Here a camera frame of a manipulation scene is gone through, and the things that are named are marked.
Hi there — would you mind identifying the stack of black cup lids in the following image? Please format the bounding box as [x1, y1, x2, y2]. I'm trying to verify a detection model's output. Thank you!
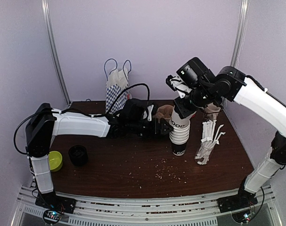
[68, 145, 88, 167]

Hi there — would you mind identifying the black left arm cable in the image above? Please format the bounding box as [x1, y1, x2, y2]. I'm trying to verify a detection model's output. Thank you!
[13, 82, 151, 155]

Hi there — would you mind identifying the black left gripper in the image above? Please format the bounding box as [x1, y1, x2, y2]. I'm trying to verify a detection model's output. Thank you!
[128, 118, 174, 139]

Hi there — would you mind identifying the stack of paper cups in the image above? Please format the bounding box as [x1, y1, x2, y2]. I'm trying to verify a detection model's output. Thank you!
[169, 106, 196, 156]

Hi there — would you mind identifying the left aluminium frame post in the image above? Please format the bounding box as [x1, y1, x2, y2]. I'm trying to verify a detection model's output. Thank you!
[41, 0, 72, 106]

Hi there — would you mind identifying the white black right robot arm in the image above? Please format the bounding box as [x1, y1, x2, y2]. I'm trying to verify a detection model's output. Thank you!
[166, 63, 286, 208]

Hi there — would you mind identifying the brown pulp cup carrier stack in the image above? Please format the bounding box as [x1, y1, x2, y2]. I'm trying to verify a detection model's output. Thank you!
[155, 105, 174, 122]

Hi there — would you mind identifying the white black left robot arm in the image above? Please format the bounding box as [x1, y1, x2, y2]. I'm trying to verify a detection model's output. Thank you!
[25, 99, 173, 209]

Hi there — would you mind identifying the glass of wrapped straws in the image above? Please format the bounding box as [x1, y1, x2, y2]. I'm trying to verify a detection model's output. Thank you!
[195, 120, 226, 165]

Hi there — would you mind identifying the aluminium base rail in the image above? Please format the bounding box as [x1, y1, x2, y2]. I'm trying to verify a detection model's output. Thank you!
[15, 185, 275, 226]

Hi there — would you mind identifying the green bowl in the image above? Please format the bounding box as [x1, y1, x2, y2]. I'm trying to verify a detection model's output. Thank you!
[49, 151, 63, 172]

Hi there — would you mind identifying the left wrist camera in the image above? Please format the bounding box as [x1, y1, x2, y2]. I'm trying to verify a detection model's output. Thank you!
[119, 98, 156, 121]

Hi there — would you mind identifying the blue checkered paper bag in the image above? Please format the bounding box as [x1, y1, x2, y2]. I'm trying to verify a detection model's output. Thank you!
[104, 58, 132, 114]

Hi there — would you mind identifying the beige ceramic mug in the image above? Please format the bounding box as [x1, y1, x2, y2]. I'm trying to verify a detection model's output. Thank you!
[204, 103, 223, 121]

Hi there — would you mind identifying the aluminium frame post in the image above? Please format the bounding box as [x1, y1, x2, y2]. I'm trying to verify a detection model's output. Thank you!
[41, 0, 72, 106]
[230, 0, 250, 67]

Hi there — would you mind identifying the right aluminium frame post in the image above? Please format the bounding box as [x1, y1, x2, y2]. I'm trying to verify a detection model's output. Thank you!
[230, 0, 250, 67]

